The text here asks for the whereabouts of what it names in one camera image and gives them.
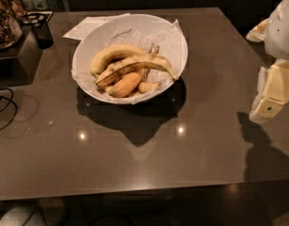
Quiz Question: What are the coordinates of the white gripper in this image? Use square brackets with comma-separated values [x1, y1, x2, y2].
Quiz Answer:
[246, 0, 289, 123]

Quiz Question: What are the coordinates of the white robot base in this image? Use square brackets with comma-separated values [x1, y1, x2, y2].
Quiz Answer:
[0, 198, 66, 226]

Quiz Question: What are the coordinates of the long spotted banana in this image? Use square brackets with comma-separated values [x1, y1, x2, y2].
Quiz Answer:
[96, 53, 178, 87]

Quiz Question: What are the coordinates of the small banana piece right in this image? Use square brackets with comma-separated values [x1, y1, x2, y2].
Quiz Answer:
[137, 82, 159, 93]

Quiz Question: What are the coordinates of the white paper bowl liner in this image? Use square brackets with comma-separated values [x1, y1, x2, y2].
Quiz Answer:
[72, 14, 188, 105]

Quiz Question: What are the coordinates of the white bowl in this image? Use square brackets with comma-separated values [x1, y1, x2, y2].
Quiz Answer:
[72, 14, 188, 105]

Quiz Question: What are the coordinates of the yellow banana at back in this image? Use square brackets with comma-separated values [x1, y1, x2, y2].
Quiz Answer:
[90, 43, 145, 77]

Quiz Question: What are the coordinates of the white paper sheet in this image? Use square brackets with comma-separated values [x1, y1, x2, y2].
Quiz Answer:
[63, 13, 129, 40]

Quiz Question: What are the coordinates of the black cup holder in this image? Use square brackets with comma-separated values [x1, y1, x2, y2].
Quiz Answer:
[22, 12, 54, 49]

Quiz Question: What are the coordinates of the dark box under jar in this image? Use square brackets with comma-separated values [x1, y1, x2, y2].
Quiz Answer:
[0, 26, 42, 87]

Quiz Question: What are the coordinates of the glass jar with snacks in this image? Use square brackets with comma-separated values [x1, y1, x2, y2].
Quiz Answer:
[0, 0, 23, 51]

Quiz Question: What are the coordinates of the black cable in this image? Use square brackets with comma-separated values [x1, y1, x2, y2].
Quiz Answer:
[0, 87, 19, 132]

